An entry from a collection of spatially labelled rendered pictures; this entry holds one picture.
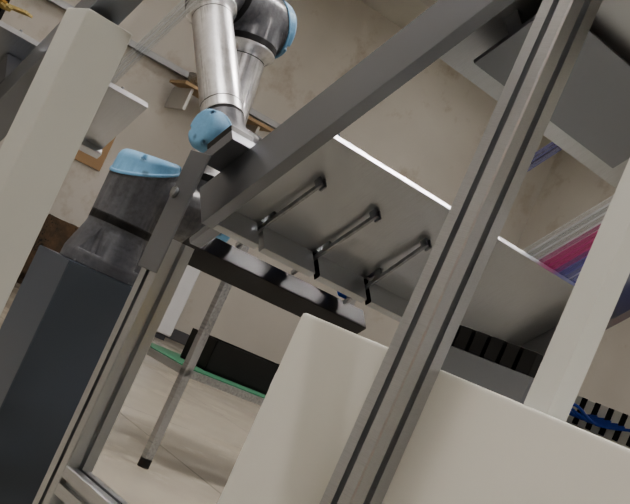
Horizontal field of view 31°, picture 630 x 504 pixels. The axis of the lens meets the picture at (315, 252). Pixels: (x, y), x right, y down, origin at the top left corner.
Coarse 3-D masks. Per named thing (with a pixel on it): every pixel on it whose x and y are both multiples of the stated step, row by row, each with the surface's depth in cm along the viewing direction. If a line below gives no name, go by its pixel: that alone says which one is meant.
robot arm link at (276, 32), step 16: (256, 0) 213; (272, 0) 216; (240, 16) 213; (256, 16) 214; (272, 16) 216; (288, 16) 219; (240, 32) 214; (256, 32) 214; (272, 32) 216; (288, 32) 219; (240, 48) 215; (256, 48) 215; (272, 48) 217; (240, 64) 214; (256, 64) 216; (240, 80) 214; (256, 80) 216; (208, 176) 207; (192, 208) 204; (192, 224) 205; (176, 240) 207; (224, 240) 210
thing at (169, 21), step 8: (184, 0) 135; (192, 0) 135; (200, 0) 135; (176, 8) 136; (184, 8) 136; (192, 8) 136; (168, 16) 137; (176, 16) 136; (184, 16) 136; (160, 24) 138; (168, 24) 137; (176, 24) 137; (152, 32) 138; (160, 32) 138; (168, 32) 138; (144, 40) 139; (152, 40) 139; (136, 48) 140; (144, 48) 140; (128, 56) 141; (136, 56) 141; (120, 64) 142; (128, 64) 142; (120, 72) 143; (112, 80) 144
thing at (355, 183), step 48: (336, 144) 147; (288, 192) 153; (336, 192) 154; (384, 192) 155; (384, 240) 164; (432, 240) 165; (384, 288) 174; (480, 288) 177; (528, 288) 178; (528, 336) 190
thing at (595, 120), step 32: (608, 0) 131; (480, 32) 133; (512, 32) 129; (608, 32) 135; (448, 64) 137; (480, 64) 132; (512, 64) 133; (576, 64) 134; (608, 64) 134; (576, 96) 138; (608, 96) 139; (576, 128) 143; (608, 128) 144; (608, 160) 149
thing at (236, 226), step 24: (240, 216) 156; (240, 240) 154; (264, 240) 157; (288, 240) 161; (288, 264) 160; (312, 264) 163; (336, 264) 168; (336, 288) 166; (360, 288) 169; (384, 312) 172
